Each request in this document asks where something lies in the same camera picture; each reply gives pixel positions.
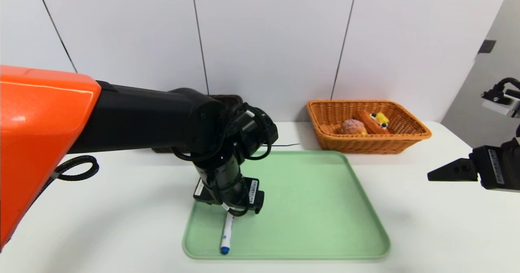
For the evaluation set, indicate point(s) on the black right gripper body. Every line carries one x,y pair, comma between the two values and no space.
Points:
492,166

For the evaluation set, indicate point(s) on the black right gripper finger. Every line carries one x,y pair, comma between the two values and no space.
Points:
455,171

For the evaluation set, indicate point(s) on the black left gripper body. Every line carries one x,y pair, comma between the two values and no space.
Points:
251,194

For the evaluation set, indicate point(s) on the blue and white marker pen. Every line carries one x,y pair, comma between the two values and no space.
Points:
226,234

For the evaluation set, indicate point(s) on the orange fruit tart boat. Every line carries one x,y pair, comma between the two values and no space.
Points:
375,122

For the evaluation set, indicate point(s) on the pink brown cream puff bun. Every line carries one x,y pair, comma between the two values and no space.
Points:
352,126

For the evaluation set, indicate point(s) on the orange wicker basket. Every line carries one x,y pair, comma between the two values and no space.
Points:
365,143

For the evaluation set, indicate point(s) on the dark brown wicker basket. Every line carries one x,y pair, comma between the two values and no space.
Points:
229,99

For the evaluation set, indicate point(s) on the light green plastic tray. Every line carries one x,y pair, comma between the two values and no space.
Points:
308,208

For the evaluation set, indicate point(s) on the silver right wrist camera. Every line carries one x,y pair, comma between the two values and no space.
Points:
503,102

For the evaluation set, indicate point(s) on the dark grey wall plate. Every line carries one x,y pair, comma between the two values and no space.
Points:
486,46

